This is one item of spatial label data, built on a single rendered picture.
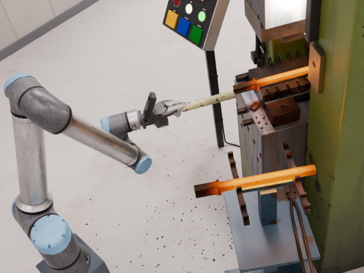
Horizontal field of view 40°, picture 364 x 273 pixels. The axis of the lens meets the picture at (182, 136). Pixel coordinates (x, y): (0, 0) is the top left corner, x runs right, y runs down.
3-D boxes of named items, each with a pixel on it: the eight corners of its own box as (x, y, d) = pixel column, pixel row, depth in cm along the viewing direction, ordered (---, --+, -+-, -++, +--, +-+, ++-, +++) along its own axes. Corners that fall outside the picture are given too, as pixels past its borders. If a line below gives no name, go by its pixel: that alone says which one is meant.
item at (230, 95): (182, 115, 268) (181, 108, 264) (180, 108, 272) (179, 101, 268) (261, 93, 270) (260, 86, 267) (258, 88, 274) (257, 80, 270)
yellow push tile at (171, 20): (173, 28, 256) (177, 15, 253) (164, 23, 261) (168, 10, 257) (176, 28, 258) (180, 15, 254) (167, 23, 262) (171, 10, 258)
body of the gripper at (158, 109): (166, 114, 222) (140, 121, 221) (163, 99, 216) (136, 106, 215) (170, 125, 217) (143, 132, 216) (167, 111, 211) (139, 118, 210)
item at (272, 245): (240, 273, 186) (240, 270, 184) (222, 188, 213) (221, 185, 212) (320, 259, 185) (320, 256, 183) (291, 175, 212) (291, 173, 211)
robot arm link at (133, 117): (125, 106, 215) (129, 122, 208) (136, 104, 215) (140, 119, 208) (129, 121, 221) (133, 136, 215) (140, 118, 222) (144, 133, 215)
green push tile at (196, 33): (198, 45, 244) (202, 30, 241) (188, 38, 249) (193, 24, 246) (200, 44, 245) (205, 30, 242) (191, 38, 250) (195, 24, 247)
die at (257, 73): (262, 108, 218) (262, 94, 211) (248, 80, 231) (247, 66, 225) (353, 84, 220) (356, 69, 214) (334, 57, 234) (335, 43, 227)
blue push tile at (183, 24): (185, 36, 250) (189, 22, 247) (176, 31, 255) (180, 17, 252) (188, 37, 251) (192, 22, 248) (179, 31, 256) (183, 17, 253)
